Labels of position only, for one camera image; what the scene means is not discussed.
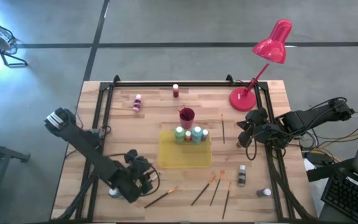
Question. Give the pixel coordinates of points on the black power box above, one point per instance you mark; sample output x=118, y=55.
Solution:
x=319, y=158

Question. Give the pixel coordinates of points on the magenta plastic cup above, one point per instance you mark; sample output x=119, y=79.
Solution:
x=187, y=123

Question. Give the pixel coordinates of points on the thin orange bristle paintbrush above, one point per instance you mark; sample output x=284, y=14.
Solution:
x=223, y=133

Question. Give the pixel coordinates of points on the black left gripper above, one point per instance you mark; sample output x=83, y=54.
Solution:
x=130, y=182

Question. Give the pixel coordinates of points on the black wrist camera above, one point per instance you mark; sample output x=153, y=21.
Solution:
x=131, y=155
x=256, y=115

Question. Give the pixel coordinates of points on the wide orange bristle paintbrush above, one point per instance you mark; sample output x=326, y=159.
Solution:
x=217, y=188

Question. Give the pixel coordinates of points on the black metal stand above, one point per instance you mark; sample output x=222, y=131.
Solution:
x=2, y=151

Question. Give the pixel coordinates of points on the small pink paint bottle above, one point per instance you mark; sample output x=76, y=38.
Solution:
x=137, y=104

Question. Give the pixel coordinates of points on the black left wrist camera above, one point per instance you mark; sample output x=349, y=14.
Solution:
x=131, y=155

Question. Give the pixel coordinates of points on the small dark grey paint bottle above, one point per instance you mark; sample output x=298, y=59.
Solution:
x=264, y=193

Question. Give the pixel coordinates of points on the yellow translucent plastic bin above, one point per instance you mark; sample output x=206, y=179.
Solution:
x=185, y=155

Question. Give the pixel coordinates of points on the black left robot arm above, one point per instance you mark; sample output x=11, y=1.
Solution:
x=89, y=149

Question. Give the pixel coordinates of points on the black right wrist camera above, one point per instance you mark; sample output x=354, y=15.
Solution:
x=256, y=115

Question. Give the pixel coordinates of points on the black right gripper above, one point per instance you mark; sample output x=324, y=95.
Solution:
x=267, y=132

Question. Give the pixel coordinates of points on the flat orange bristle paintbrush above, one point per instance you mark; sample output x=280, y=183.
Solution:
x=160, y=198

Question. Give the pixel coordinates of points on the large green paint bottle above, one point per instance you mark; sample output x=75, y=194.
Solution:
x=179, y=132

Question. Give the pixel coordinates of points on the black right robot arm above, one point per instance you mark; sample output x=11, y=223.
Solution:
x=315, y=119

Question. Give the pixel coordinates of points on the black keyboard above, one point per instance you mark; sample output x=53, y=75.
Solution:
x=350, y=199

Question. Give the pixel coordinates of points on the small vermilion paint bottle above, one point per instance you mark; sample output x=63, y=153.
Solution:
x=175, y=91

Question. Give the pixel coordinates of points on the small purple paint bottle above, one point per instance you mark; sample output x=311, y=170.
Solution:
x=204, y=134

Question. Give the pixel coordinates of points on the silver ferrule paintbrush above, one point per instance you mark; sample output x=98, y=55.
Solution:
x=154, y=179

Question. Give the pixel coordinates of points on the small orange paint bottle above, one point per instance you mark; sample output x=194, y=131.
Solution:
x=188, y=135

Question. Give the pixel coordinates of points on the red desk lamp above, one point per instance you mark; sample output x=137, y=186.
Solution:
x=273, y=46

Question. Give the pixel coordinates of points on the grey-blue paint bottle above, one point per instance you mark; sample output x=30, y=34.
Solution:
x=114, y=193

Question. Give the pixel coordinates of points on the thin dark paintbrush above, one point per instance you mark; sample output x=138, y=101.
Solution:
x=183, y=113

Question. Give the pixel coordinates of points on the large teal paint bottle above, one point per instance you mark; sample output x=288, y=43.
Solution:
x=196, y=132

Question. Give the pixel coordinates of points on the black desk beam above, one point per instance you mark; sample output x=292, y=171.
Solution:
x=328, y=171

